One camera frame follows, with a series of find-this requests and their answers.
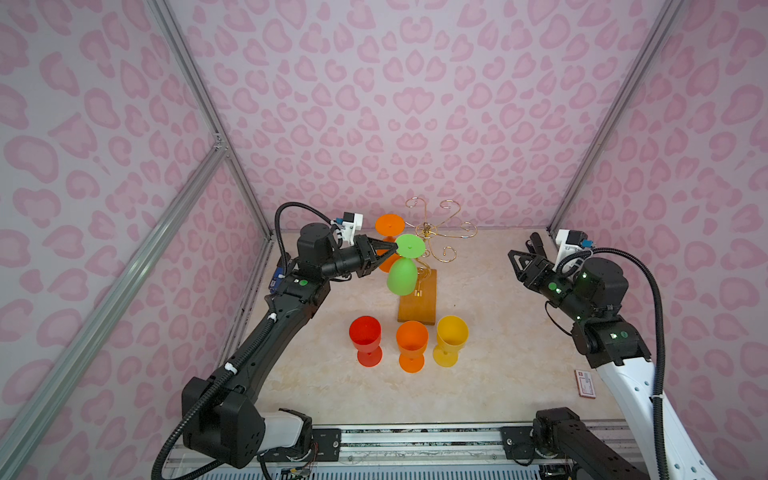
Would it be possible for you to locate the gold wire glass rack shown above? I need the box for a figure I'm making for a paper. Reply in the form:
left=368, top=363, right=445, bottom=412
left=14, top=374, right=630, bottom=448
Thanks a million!
left=405, top=196, right=478, bottom=297

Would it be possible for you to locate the blue and black stapler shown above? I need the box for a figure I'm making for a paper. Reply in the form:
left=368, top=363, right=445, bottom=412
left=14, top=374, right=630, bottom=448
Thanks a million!
left=269, top=262, right=285, bottom=294

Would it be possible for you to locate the aluminium corner frame post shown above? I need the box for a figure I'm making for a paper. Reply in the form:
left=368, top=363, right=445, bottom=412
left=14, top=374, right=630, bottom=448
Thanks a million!
left=546, top=0, right=687, bottom=239
left=146, top=0, right=272, bottom=239

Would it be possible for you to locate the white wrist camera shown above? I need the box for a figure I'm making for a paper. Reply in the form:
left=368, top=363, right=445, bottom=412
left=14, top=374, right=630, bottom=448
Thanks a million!
left=332, top=212, right=364, bottom=246
left=555, top=229, right=594, bottom=266

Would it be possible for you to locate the red white card box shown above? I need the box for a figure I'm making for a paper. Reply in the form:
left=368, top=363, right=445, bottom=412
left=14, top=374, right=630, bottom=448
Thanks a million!
left=574, top=370, right=596, bottom=399

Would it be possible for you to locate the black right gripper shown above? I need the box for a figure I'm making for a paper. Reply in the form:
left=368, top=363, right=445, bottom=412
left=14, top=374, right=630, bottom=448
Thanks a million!
left=507, top=249, right=594, bottom=322

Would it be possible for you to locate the wooden rack base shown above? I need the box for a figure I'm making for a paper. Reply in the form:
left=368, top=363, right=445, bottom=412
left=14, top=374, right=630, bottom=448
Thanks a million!
left=397, top=269, right=438, bottom=325

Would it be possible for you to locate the red wine glass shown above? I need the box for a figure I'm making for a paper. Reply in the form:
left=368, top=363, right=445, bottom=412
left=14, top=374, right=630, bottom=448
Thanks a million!
left=349, top=316, right=383, bottom=368

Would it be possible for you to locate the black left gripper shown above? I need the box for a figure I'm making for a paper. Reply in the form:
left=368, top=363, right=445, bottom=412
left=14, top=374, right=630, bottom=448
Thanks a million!
left=320, top=237, right=397, bottom=283

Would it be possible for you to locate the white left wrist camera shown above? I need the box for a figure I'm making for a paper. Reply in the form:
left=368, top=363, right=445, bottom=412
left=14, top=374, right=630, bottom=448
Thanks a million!
left=332, top=212, right=364, bottom=246

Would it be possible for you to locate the orange wine glass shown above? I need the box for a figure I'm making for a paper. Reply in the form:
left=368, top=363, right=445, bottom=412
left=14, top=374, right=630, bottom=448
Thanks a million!
left=396, top=321, right=429, bottom=374
left=374, top=214, right=405, bottom=241

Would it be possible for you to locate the aluminium corner frame post left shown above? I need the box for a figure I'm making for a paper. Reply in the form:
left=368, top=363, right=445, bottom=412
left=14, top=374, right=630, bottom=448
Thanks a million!
left=146, top=0, right=272, bottom=239

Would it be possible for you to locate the green wine glass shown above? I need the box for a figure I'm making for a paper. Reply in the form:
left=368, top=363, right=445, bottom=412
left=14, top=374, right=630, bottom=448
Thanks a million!
left=387, top=234, right=426, bottom=296

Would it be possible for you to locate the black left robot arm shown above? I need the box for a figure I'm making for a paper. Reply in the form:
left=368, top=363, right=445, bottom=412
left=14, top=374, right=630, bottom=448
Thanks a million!
left=151, top=210, right=397, bottom=479

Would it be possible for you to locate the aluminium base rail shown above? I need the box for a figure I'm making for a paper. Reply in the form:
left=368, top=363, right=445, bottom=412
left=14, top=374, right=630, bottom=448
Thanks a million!
left=161, top=419, right=655, bottom=480

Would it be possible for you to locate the yellow wine glass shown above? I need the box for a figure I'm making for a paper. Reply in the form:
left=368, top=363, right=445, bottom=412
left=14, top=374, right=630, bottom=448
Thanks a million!
left=433, top=315, right=470, bottom=368

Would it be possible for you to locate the aluminium corner frame post right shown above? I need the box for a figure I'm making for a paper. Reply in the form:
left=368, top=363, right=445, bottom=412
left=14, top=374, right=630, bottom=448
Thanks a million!
left=546, top=0, right=687, bottom=239

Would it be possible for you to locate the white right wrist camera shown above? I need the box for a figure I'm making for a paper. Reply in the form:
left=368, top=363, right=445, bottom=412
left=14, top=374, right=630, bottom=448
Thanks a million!
left=555, top=229, right=594, bottom=266

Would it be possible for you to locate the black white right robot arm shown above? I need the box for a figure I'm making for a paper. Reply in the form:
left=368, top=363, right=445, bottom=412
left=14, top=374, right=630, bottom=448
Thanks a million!
left=508, top=248, right=715, bottom=479

